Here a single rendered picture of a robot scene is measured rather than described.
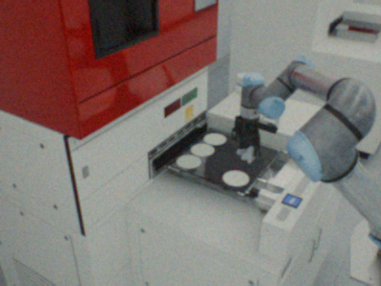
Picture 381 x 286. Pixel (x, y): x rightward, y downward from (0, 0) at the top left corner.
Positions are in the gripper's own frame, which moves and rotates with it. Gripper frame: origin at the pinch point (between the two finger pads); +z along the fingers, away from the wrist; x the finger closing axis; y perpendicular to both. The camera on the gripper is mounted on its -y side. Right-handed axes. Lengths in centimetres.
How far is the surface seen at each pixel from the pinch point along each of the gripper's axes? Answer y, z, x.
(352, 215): -107, 101, -39
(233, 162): 2.1, 7.6, -9.8
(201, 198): 19.6, 15.0, -2.2
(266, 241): 11.1, 7.7, 32.6
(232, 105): -15.3, 2.8, -46.9
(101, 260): 61, 30, 1
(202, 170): 16.3, 7.4, -9.6
